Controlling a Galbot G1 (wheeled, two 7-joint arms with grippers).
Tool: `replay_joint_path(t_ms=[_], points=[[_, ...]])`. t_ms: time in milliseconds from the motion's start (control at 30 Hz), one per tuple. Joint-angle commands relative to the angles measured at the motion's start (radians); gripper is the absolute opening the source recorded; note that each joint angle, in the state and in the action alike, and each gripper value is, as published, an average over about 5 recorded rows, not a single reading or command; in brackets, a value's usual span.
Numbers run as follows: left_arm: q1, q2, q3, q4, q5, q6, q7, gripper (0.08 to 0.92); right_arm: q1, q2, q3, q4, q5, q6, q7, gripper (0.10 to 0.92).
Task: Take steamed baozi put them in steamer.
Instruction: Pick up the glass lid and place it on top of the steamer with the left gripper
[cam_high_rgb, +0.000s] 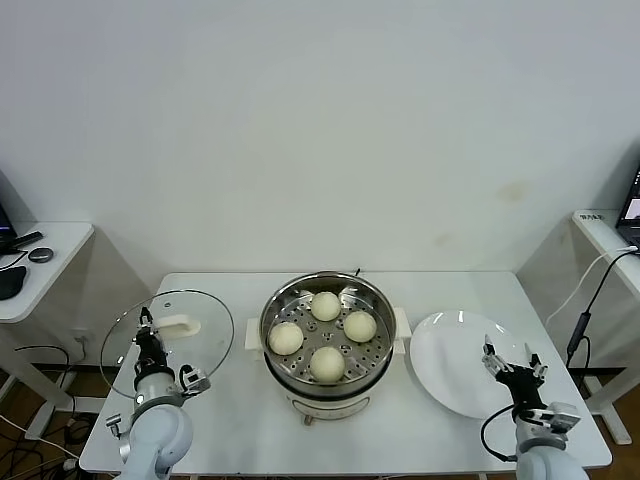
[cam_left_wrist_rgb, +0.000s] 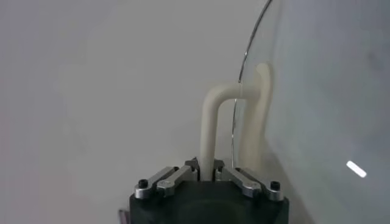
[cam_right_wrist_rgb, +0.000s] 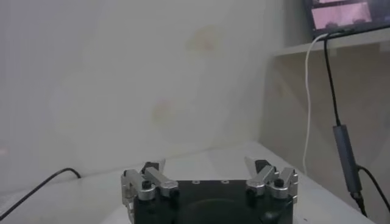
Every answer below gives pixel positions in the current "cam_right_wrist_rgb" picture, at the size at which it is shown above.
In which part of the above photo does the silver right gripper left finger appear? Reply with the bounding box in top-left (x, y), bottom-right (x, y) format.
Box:
top-left (121, 161), bottom-right (179, 214)

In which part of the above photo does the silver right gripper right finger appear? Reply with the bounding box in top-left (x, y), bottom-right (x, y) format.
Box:
top-left (244, 156), bottom-right (299, 202)

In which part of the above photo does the black laptop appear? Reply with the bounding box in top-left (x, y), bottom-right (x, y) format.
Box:
top-left (303, 0), bottom-right (390, 40)

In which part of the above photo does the black cable with adapter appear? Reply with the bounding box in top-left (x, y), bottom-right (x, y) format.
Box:
top-left (322, 29), bottom-right (390, 218)

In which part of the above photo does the white cable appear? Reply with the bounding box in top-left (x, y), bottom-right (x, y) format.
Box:
top-left (302, 32), bottom-right (330, 175)

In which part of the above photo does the black cooker power cord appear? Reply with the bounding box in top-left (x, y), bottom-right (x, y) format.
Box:
top-left (0, 167), bottom-right (82, 222)

